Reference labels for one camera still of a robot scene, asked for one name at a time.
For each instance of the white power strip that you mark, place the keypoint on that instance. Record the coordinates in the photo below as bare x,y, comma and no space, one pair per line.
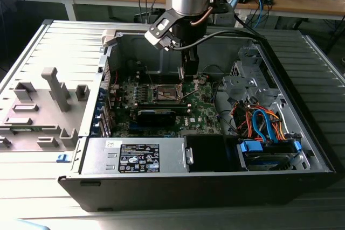
240,21

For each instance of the green RAM stick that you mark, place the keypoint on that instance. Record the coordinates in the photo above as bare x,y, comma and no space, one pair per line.
24,129

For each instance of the green motherboard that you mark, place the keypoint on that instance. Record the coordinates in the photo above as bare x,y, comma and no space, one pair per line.
200,106

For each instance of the grey power supply unit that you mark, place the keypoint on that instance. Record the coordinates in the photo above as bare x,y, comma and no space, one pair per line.
94,157

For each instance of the CPU socket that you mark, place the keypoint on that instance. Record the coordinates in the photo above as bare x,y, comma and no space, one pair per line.
165,94

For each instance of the blue plastic clip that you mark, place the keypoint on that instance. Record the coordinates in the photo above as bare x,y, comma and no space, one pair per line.
62,157

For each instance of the black open PC case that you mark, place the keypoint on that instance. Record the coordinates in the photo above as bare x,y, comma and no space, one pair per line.
161,195

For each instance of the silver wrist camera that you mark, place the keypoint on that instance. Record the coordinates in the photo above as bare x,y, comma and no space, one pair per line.
156,38

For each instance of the expansion slot bracket panel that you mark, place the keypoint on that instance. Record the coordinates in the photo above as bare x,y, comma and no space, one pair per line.
103,111

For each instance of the black graphics card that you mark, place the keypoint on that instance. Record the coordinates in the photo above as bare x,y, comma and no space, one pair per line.
155,118

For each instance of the grey plastic parts rack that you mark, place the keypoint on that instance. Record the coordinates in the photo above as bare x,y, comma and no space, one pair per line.
45,106

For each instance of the hard disk in blue carrier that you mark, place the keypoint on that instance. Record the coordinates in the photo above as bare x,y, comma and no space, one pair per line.
252,147

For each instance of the silver CPU with green edge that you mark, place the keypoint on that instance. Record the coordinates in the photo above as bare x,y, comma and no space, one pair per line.
181,74

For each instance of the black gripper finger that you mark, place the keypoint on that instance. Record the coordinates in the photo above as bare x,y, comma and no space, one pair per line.
192,63

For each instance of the silver metal drive cage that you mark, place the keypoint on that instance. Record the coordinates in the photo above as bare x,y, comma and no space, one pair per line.
242,84

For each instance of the pale blue object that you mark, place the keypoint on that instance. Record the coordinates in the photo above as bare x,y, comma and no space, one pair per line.
29,226

